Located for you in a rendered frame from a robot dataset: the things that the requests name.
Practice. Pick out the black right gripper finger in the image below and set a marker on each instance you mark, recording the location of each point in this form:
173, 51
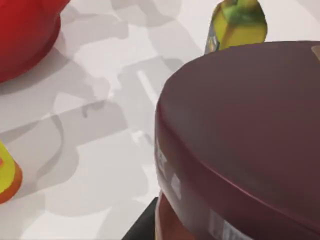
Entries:
145, 222

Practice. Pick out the dark red round can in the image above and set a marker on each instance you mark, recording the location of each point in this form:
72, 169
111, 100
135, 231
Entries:
240, 140

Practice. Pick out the yellow and orange bottle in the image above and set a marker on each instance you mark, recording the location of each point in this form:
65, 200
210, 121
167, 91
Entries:
7, 175

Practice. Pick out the red round object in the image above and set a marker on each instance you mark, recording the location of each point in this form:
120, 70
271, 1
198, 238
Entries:
25, 35

